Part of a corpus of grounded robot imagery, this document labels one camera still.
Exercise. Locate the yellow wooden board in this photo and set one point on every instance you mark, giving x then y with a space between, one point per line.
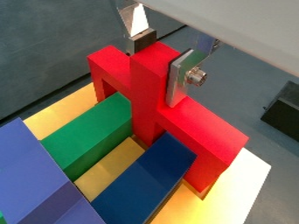
223 205

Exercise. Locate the black angled holder bracket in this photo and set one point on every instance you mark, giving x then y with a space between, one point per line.
282 112

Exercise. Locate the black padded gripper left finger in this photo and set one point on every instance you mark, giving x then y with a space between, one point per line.
139 34

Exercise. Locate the purple cross-shaped block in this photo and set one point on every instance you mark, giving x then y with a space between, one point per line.
38 195

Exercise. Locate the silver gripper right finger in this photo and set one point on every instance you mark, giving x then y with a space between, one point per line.
185 69

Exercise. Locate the green rectangular block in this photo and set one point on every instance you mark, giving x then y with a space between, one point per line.
84 140

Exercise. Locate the red cross-shaped block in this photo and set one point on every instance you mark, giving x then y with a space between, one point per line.
139 77

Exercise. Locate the blue rectangular block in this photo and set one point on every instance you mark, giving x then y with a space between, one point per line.
131 199

